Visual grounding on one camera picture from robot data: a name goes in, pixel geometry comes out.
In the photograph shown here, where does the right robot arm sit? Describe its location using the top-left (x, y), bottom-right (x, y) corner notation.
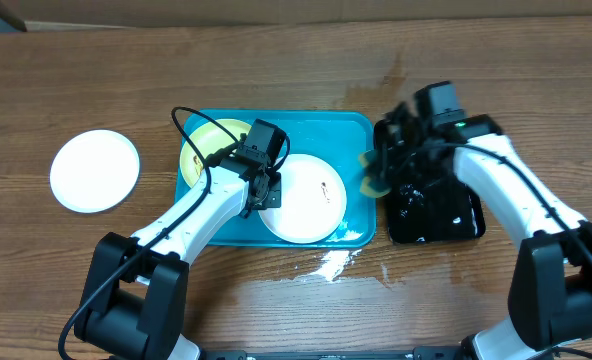
top-left (362, 82), bottom-right (592, 359)

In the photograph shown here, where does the white plate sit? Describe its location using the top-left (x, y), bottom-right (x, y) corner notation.
top-left (49, 129), bottom-right (140, 214)
top-left (259, 154), bottom-right (347, 245)

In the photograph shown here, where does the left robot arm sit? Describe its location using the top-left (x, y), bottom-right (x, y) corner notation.
top-left (62, 119), bottom-right (290, 359)

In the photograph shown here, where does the black rectangular tray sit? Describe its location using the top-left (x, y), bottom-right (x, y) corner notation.
top-left (382, 142), bottom-right (486, 244)

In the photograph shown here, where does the yellow plate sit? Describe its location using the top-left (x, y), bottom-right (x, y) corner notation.
top-left (179, 119), bottom-right (251, 187)

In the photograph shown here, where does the green yellow sponge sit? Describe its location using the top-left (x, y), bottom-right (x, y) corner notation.
top-left (358, 149), bottom-right (391, 198)

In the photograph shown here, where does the teal plastic tray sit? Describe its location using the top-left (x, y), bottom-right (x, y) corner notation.
top-left (200, 108), bottom-right (377, 249)

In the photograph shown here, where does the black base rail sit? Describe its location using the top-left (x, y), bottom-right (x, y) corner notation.
top-left (198, 346), bottom-right (473, 360)

